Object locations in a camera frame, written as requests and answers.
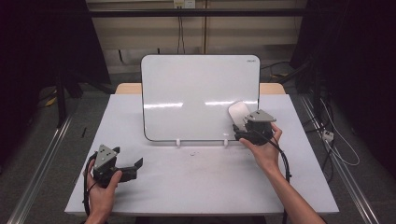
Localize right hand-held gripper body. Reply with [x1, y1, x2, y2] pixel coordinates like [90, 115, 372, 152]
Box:
[233, 108, 277, 147]

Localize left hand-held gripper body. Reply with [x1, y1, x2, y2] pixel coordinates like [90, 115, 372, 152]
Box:
[92, 143, 140, 189]

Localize white whiteboard eraser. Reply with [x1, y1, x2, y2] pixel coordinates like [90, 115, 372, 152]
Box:
[227, 100, 252, 127]

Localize white whiteboard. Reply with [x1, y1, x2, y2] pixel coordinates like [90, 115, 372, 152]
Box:
[140, 54, 262, 147]

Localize person's right hand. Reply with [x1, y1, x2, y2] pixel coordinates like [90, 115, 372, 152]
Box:
[238, 121, 284, 175]

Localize person's left hand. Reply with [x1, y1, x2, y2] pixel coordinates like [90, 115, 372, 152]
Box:
[83, 158, 123, 220]

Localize black metal stand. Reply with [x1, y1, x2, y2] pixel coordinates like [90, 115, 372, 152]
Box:
[53, 69, 75, 129]
[293, 58, 323, 115]

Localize white power strip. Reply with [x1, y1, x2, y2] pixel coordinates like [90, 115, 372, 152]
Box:
[321, 129, 335, 143]

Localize black horizontal bar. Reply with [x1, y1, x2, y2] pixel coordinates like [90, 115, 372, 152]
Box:
[88, 7, 308, 19]

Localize black curtain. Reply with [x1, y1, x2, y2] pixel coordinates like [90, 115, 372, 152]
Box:
[289, 0, 396, 180]
[0, 0, 112, 171]

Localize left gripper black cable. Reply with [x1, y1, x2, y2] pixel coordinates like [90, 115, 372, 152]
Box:
[81, 152, 98, 217]

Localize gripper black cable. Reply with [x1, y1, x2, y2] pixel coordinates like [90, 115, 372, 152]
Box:
[81, 152, 98, 217]
[251, 130, 292, 224]

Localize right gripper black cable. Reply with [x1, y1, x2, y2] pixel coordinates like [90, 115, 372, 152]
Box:
[251, 130, 292, 224]

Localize aluminium floor rail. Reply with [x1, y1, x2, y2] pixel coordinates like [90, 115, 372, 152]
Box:
[5, 114, 75, 224]
[298, 93, 381, 224]

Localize black floor cables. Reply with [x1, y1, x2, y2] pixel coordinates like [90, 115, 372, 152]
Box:
[305, 105, 336, 185]

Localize thin white cable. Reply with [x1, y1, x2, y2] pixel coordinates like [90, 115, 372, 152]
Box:
[319, 97, 361, 167]

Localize black hanging cables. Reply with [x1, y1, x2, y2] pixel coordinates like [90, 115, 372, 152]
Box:
[177, 16, 186, 55]

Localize white wall socket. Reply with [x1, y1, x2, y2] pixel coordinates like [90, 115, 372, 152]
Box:
[173, 0, 197, 9]

